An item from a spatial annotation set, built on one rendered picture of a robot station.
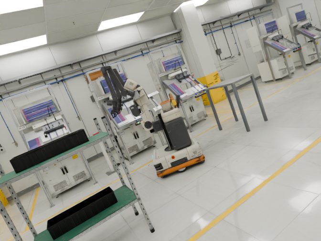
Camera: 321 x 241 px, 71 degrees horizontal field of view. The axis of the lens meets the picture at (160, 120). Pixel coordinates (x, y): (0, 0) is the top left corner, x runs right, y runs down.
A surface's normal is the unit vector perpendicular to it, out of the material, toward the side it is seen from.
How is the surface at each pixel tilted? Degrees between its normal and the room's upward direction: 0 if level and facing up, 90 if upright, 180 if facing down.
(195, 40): 90
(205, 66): 90
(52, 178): 90
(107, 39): 90
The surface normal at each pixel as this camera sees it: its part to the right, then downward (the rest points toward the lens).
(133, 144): 0.43, -0.02
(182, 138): 0.03, 0.15
